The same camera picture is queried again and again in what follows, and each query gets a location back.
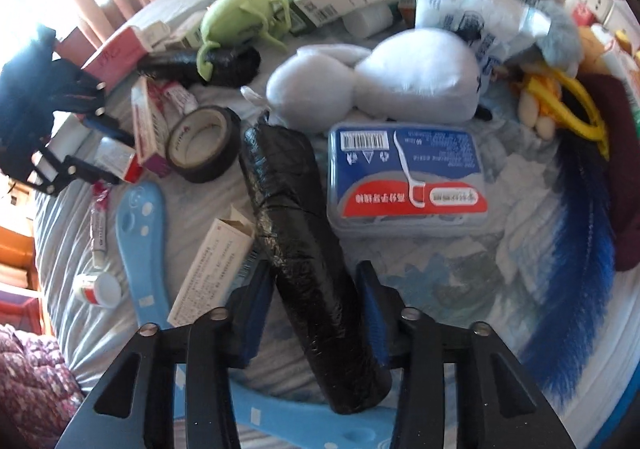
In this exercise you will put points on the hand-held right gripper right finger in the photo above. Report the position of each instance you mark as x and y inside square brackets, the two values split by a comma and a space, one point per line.
[370, 309]

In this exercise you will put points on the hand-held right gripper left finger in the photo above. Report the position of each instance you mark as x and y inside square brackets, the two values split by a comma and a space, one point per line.
[255, 304]

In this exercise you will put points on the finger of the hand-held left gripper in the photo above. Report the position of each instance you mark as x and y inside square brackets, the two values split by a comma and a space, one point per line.
[80, 94]
[55, 174]

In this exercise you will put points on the white box red end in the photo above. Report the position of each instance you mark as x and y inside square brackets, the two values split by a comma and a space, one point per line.
[117, 159]

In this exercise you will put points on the black plastic bag roll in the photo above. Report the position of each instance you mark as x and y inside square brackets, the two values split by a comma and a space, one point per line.
[230, 64]
[300, 254]

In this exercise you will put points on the small white carton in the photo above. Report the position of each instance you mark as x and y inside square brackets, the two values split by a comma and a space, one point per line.
[67, 139]

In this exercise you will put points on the white printed medicine box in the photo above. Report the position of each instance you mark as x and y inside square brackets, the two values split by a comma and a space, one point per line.
[210, 269]

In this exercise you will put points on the pink red carton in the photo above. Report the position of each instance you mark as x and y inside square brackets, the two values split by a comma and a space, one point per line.
[120, 51]

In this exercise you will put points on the white ointment tube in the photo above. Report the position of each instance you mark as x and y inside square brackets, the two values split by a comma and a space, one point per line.
[100, 229]

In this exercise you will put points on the red white toothpaste box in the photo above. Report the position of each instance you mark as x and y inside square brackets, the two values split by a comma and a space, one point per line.
[150, 129]

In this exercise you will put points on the orange storage drawers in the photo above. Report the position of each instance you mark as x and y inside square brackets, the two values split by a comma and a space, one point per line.
[15, 249]

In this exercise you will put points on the blue plastic hanger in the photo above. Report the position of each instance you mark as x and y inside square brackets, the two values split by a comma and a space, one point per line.
[145, 249]

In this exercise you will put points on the small white red bottle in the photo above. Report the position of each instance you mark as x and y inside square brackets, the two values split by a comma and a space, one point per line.
[105, 289]

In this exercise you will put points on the black tape roll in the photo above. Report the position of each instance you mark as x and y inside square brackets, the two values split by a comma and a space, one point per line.
[210, 165]

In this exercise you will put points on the blue floss pick box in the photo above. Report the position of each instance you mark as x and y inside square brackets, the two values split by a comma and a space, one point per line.
[405, 164]

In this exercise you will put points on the green alien plush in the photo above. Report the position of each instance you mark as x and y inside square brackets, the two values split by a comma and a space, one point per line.
[230, 19]

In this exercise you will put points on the floral blanket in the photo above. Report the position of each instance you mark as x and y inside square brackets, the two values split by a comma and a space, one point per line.
[30, 379]

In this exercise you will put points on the blue black furry tail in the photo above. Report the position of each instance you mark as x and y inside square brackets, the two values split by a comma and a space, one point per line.
[575, 229]

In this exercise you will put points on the white plush toy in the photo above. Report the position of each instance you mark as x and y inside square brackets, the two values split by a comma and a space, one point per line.
[415, 74]

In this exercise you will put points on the yellow plush toy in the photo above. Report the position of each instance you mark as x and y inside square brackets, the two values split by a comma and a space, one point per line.
[535, 104]

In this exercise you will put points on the maroon cloth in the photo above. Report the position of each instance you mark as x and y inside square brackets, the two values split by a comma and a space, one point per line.
[625, 179]

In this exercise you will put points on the white plastic bottle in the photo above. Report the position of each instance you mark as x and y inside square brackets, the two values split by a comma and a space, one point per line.
[370, 19]

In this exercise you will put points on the yellow plastic loop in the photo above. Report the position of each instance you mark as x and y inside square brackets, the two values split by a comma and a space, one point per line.
[585, 99]

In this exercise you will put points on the grey plush toy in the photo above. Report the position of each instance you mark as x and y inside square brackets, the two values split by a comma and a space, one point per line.
[560, 29]

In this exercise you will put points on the brown bear plush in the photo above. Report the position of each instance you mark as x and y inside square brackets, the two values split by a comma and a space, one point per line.
[595, 54]

